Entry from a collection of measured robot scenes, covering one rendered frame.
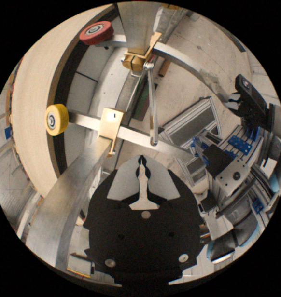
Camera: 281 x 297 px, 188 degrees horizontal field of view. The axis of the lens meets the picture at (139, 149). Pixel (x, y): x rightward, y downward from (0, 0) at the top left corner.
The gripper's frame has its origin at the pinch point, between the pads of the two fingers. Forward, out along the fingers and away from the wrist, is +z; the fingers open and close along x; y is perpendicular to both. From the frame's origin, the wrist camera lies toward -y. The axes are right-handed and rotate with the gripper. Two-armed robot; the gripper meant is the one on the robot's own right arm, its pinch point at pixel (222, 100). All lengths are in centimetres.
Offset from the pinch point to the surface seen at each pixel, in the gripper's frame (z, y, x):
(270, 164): -31, 230, 48
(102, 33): -7.3, -38.9, -2.1
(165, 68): 75, -15, 42
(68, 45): -7.0, -48.8, -3.6
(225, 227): -56, 229, -122
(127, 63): -3.2, -30.8, -8.4
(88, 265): -34, -27, -51
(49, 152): -7, -49, -36
